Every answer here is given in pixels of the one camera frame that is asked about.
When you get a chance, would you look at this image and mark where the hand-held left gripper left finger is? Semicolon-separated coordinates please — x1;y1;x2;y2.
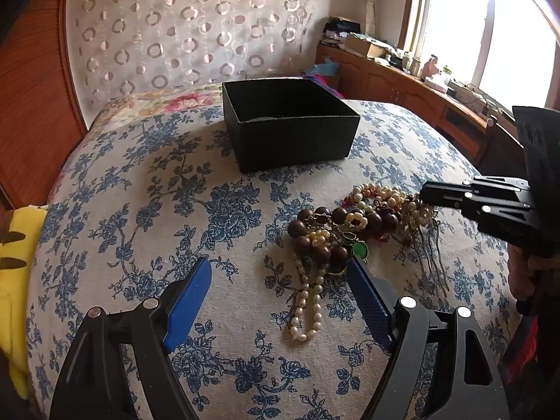
49;257;213;420

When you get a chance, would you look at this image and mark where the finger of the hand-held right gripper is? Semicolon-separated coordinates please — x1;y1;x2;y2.
457;192;555;258
419;176;532;209

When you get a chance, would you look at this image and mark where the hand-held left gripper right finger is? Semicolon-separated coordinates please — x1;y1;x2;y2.
345;256;510;420

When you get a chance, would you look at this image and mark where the green pendant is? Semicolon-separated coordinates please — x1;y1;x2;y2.
350;240;371;264

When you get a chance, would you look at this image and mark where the cream pearl bracelet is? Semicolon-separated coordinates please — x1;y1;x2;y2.
345;183;423;230

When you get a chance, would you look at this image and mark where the brown wooden bead bracelet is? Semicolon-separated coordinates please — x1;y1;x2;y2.
286;205;401;274

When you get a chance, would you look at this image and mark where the long white pearl necklace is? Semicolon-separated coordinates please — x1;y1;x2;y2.
289;227;335;342

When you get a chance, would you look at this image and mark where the black cardboard box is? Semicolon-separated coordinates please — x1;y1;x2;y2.
222;79;361;174

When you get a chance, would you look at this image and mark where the person's right hand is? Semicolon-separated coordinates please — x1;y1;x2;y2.
507;245;560;316

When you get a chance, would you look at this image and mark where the blue floral bedsheet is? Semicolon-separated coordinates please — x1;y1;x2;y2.
24;96;519;420

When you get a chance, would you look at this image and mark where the wooden cabinet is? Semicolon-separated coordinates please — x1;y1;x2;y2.
315;44;526;168

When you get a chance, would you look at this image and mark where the pink figurine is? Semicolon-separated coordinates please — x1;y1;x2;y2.
421;54;443;80

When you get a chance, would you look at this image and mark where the window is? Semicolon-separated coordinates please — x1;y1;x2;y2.
401;0;560;111

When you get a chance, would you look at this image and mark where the brown cardboard box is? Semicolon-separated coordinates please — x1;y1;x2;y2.
345;34;389;59

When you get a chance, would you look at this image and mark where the blue plastic bag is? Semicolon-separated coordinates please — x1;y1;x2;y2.
305;62;342;78

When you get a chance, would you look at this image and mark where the yellow plush toy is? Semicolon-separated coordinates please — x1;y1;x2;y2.
0;205;49;400

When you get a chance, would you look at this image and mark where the pile of dark clothes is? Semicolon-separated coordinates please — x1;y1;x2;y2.
323;16;365;45

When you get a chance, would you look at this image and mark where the pink flower blanket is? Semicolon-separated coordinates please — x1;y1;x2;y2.
90;81;228;128

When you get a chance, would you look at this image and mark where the wooden wardrobe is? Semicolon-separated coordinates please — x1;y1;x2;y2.
0;0;88;211

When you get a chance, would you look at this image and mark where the circle patterned curtain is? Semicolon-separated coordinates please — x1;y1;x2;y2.
63;0;321;106

